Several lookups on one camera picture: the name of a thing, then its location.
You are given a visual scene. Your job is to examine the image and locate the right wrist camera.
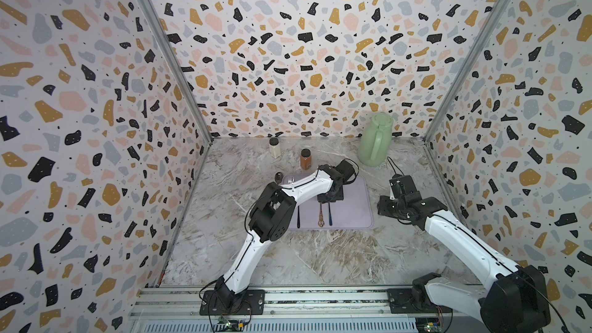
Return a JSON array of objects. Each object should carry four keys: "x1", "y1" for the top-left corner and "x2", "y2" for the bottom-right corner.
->
[{"x1": 389, "y1": 174, "x2": 417, "y2": 199}]

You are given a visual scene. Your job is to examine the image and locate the green plastic pitcher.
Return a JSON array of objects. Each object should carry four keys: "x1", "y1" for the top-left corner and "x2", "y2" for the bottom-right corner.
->
[{"x1": 358, "y1": 113, "x2": 394, "y2": 167}]

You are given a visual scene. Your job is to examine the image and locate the iridescent rainbow spoon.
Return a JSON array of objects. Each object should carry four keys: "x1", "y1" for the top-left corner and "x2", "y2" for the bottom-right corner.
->
[{"x1": 328, "y1": 203, "x2": 333, "y2": 227}]

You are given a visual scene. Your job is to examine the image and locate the orange spice bottle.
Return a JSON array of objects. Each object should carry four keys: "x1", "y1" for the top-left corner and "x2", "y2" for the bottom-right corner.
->
[{"x1": 300, "y1": 148, "x2": 312, "y2": 171}]

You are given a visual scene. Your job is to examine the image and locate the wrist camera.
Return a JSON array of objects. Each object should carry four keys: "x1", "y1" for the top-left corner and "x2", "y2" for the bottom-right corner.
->
[
  {"x1": 335, "y1": 158, "x2": 359, "y2": 185},
  {"x1": 389, "y1": 174, "x2": 417, "y2": 199}
]

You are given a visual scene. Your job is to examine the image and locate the gold ornate fork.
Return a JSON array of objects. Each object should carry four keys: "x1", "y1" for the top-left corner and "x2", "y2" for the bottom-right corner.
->
[{"x1": 318, "y1": 203, "x2": 325, "y2": 228}]

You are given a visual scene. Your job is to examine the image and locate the dark grey spoon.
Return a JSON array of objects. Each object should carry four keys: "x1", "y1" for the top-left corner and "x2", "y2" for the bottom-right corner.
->
[{"x1": 274, "y1": 172, "x2": 284, "y2": 184}]

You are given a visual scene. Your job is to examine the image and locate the lavender plastic tray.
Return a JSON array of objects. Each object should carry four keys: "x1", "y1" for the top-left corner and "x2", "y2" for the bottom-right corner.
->
[{"x1": 282, "y1": 171, "x2": 373, "y2": 231}]

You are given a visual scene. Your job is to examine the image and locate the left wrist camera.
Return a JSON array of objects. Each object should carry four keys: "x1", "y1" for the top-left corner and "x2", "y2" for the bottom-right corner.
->
[{"x1": 335, "y1": 158, "x2": 359, "y2": 185}]

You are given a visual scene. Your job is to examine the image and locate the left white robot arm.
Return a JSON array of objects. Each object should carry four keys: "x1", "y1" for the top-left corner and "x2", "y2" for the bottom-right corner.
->
[{"x1": 212, "y1": 159, "x2": 359, "y2": 312}]

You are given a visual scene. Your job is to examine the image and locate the white spice bottle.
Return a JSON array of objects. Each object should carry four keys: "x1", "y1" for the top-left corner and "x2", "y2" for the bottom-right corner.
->
[{"x1": 268, "y1": 137, "x2": 282, "y2": 159}]

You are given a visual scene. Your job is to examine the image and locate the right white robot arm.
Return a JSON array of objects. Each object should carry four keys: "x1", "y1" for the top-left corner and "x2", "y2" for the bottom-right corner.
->
[{"x1": 378, "y1": 194, "x2": 551, "y2": 332}]

